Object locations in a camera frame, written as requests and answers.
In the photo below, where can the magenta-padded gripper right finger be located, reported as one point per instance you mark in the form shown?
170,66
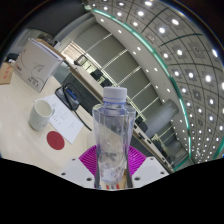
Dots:
151,170

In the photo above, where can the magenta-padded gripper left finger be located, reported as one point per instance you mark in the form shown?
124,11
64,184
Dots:
76,172

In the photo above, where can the clear plastic bottle white cap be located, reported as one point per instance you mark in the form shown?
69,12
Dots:
113,136

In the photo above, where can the flat round red coaster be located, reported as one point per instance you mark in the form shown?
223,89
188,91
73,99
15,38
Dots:
55,140

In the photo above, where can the white ceramic mug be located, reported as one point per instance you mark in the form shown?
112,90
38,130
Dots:
39,118

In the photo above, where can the long curved conference desk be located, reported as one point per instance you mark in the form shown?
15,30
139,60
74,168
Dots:
88,96

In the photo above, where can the white paper carton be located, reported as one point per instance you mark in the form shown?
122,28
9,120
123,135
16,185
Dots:
36,66

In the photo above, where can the group of ceiling lights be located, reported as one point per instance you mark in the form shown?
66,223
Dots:
180,53

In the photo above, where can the flat brown cardboard box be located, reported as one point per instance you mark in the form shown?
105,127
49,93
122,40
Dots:
5,74

